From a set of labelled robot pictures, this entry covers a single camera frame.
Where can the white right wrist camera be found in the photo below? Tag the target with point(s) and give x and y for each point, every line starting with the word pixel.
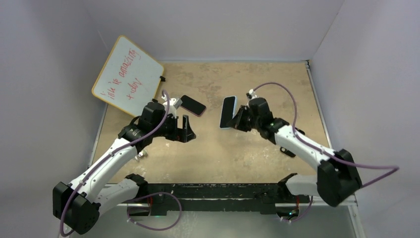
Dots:
pixel 251 94

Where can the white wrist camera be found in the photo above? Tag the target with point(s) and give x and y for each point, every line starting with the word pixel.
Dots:
pixel 251 94
pixel 173 104

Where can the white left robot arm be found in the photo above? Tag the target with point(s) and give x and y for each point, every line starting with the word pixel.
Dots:
pixel 79 204

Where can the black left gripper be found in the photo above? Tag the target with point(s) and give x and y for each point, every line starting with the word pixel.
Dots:
pixel 179 135

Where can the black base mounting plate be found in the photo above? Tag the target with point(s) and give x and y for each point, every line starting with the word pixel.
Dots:
pixel 265 198

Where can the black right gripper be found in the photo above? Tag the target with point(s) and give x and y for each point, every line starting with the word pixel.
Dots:
pixel 238 121

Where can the black phone case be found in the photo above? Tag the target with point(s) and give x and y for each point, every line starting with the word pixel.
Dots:
pixel 289 142

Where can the black phone with pink edge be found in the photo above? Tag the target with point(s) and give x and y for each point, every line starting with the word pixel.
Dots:
pixel 192 105

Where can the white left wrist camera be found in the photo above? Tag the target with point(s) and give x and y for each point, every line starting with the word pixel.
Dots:
pixel 173 104

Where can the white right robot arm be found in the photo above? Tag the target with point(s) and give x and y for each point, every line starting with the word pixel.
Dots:
pixel 333 182

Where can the grey white small device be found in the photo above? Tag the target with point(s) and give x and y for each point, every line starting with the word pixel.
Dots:
pixel 141 155

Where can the yellow framed whiteboard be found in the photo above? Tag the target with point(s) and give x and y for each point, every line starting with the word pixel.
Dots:
pixel 129 79

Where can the aluminium front rail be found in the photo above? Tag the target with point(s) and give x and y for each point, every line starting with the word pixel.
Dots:
pixel 111 196

